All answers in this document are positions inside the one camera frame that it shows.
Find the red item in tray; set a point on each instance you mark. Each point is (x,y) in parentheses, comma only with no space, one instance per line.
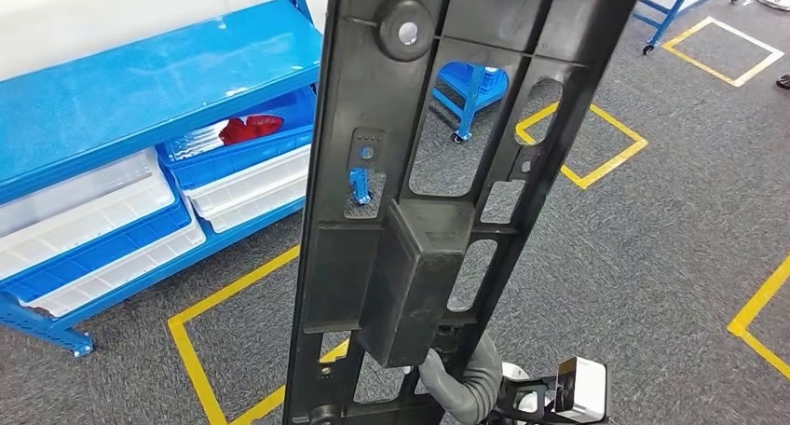
(250,129)

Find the person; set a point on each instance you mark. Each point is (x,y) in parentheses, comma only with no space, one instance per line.
(784,81)

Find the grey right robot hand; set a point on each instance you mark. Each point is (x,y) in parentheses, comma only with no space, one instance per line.
(435,373)

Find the black plastic frame part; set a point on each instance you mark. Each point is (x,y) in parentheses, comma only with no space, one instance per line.
(358,89)

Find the white plastic tray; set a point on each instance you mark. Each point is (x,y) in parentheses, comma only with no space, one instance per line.
(259,209)
(123,274)
(92,218)
(247,181)

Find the blue metal shelf rack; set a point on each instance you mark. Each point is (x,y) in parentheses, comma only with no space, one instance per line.
(154,82)

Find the blue wheeled rack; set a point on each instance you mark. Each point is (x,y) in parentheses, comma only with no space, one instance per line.
(673,8)
(469,86)

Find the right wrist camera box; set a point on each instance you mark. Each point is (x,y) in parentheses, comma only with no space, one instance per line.
(583,388)

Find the blue plastic tray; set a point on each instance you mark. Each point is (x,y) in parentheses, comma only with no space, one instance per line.
(92,258)
(234,163)

